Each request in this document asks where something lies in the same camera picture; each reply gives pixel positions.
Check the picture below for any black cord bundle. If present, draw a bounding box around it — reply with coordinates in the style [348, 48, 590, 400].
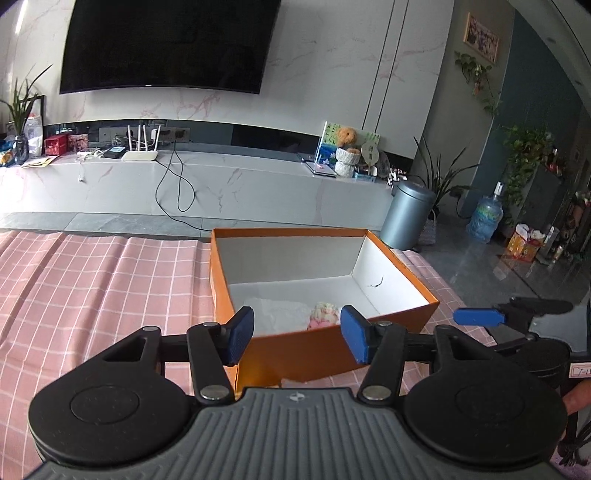
[556, 415, 591, 468]

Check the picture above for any framed wall picture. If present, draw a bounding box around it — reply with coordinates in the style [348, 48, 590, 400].
[463, 12, 501, 64]

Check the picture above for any large leafy green plant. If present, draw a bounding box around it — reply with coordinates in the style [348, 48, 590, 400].
[500, 124, 556, 228]

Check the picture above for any blue water jug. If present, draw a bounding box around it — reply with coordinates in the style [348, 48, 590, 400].
[466, 182, 504, 244]

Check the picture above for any silver laptop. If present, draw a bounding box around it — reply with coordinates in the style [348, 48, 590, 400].
[296, 151, 339, 178]

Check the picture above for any black wall television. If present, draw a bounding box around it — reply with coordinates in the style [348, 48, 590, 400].
[59, 0, 282, 96]

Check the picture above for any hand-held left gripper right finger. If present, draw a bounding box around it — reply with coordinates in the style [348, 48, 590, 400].
[340, 305, 497, 403]

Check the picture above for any dark framed picture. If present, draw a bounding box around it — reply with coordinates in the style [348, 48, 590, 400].
[27, 94, 47, 140]

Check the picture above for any silver trash can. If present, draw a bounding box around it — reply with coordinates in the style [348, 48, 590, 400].
[379, 180, 437, 253]

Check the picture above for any black cable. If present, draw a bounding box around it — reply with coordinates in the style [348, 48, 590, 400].
[154, 136, 216, 232]

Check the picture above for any long-leaf potted plant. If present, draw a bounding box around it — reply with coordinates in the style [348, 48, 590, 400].
[412, 135, 482, 246]

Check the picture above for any pink checked cloth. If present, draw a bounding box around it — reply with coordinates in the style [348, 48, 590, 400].
[0, 229, 509, 472]

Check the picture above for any white router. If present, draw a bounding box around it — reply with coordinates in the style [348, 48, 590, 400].
[121, 123, 160, 162]

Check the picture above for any marble tv console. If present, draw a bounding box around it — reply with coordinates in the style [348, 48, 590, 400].
[0, 148, 396, 228]

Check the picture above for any green blue canvas painting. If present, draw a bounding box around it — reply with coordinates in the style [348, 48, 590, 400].
[315, 121, 380, 168]

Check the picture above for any orange snack box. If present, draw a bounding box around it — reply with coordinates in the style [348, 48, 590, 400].
[506, 223, 546, 264]

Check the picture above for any green plant in glass vase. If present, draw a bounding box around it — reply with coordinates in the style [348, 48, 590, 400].
[0, 64, 54, 165]

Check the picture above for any orange cardboard box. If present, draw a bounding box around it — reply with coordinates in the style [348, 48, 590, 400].
[210, 227, 440, 391]

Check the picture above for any pink white plush toy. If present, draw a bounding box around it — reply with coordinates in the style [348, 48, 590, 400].
[307, 302, 343, 331]

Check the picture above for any cluttered shelf unit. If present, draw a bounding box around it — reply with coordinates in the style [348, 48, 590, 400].
[549, 147, 591, 266]

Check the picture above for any round hand fan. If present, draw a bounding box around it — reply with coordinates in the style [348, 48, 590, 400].
[360, 140, 380, 177]

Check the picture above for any white charger with cable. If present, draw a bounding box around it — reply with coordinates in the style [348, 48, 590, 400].
[75, 147, 106, 184]

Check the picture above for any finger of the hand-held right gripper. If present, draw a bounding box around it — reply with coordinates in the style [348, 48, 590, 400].
[453, 306, 533, 328]
[496, 298, 574, 315]

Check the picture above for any hanging ivy plant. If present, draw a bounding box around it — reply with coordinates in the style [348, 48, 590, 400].
[454, 51, 503, 117]

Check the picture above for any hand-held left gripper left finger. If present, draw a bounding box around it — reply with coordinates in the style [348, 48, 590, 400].
[89, 306, 256, 403]

